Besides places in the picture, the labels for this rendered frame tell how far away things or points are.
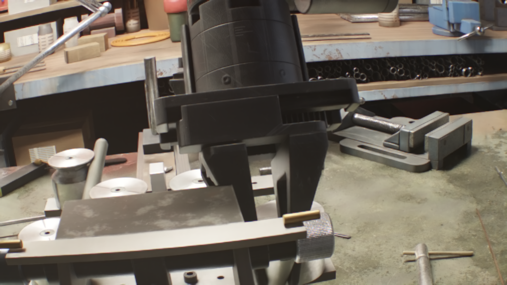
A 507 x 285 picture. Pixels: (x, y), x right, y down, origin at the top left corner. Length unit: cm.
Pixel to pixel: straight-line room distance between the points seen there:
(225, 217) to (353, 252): 30
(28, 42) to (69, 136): 65
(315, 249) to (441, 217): 36
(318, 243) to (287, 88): 8
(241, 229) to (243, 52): 10
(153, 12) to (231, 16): 208
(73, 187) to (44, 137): 139
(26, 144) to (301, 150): 171
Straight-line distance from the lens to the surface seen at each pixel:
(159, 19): 240
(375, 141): 79
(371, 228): 60
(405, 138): 75
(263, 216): 43
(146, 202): 29
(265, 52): 32
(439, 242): 57
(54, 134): 194
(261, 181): 60
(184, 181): 50
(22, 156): 200
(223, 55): 32
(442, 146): 73
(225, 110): 30
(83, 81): 181
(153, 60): 61
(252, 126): 30
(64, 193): 58
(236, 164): 30
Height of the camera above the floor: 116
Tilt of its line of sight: 19 degrees down
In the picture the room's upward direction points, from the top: 5 degrees counter-clockwise
